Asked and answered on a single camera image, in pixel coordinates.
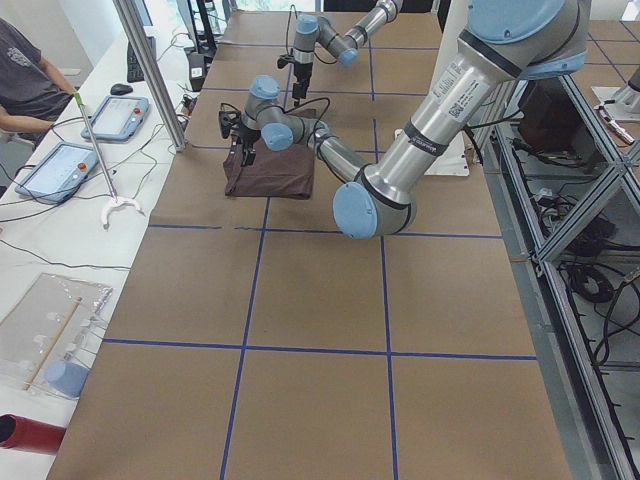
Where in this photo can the far blue teach pendant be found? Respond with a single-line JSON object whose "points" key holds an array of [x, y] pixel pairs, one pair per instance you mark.
{"points": [[119, 117]]}

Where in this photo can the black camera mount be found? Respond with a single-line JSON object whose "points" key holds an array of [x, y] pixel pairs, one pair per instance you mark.
{"points": [[284, 60], [229, 118]]}

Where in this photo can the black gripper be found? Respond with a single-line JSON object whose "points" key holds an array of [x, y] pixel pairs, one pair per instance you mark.
{"points": [[247, 136], [301, 73]]}

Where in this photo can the aluminium frame post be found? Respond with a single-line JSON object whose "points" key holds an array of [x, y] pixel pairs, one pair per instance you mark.
{"points": [[134, 30]]}

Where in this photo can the dark brown t-shirt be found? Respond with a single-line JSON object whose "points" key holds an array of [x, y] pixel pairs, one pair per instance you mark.
{"points": [[285, 174]]}

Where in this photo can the aluminium frame rack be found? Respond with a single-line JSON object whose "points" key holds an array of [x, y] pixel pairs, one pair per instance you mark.
{"points": [[562, 162]]}

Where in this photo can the near blue teach pendant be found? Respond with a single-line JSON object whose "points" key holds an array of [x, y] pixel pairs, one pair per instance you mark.
{"points": [[59, 174]]}

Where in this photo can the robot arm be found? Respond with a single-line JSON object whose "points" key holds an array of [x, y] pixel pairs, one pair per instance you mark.
{"points": [[313, 30], [501, 41]]}

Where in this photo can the red cylinder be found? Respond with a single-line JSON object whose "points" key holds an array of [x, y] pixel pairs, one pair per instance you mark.
{"points": [[29, 435]]}

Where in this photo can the black computer mouse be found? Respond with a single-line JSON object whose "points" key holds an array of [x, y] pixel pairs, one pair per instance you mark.
{"points": [[120, 89]]}

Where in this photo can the black keyboard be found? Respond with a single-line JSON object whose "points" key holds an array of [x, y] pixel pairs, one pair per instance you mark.
{"points": [[134, 71]]}

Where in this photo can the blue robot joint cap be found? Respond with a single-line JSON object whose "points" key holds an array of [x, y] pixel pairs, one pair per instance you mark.
{"points": [[67, 377]]}

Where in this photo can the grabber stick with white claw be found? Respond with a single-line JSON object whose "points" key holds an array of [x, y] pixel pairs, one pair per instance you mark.
{"points": [[115, 200]]}

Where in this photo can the seated person in grey shirt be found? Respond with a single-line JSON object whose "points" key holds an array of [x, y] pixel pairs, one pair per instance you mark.
{"points": [[34, 92]]}

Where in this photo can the clear plastic bag with stick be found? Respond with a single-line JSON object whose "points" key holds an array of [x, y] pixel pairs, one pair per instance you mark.
{"points": [[58, 318]]}

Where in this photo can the blue teach pendant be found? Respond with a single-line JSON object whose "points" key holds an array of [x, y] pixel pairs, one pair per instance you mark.
{"points": [[59, 174], [119, 117]]}

